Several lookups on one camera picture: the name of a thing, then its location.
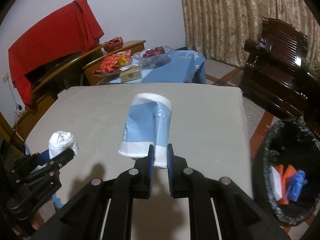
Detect black trash bin bag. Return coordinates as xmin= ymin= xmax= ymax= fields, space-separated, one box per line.
xmin=252 ymin=118 xmax=319 ymax=226

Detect glass fruit bowl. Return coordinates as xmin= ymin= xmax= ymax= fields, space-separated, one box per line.
xmin=132 ymin=46 xmax=173 ymax=69

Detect patterned beige curtain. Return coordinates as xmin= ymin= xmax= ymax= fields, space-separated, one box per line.
xmin=182 ymin=0 xmax=319 ymax=67

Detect wooden chair frame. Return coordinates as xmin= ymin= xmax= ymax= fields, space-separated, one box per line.
xmin=14 ymin=40 xmax=146 ymax=140

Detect large orange foam net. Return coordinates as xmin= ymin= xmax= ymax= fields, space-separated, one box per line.
xmin=274 ymin=165 xmax=297 ymax=205

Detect dark wooden armchair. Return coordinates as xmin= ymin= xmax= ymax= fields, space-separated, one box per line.
xmin=239 ymin=18 xmax=319 ymax=133

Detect blue plastic bag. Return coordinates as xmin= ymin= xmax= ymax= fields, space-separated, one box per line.
xmin=285 ymin=170 xmax=308 ymax=202

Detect blue tablecloth side table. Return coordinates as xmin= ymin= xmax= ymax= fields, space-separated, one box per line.
xmin=97 ymin=49 xmax=207 ymax=85

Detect red snack bags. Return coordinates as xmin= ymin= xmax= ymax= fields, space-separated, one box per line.
xmin=93 ymin=49 xmax=132 ymax=77

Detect red cloth cover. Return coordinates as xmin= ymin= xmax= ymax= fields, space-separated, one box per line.
xmin=8 ymin=0 xmax=104 ymax=110

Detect gold tissue box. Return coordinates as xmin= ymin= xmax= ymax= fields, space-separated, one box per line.
xmin=119 ymin=64 xmax=142 ymax=83

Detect crushed blue paper cup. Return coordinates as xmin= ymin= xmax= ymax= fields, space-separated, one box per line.
xmin=118 ymin=93 xmax=172 ymax=168

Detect white medicine box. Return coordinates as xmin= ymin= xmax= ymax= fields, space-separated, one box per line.
xmin=270 ymin=166 xmax=283 ymax=201

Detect red crumpled bag on chair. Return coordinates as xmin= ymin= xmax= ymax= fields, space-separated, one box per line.
xmin=103 ymin=36 xmax=124 ymax=53

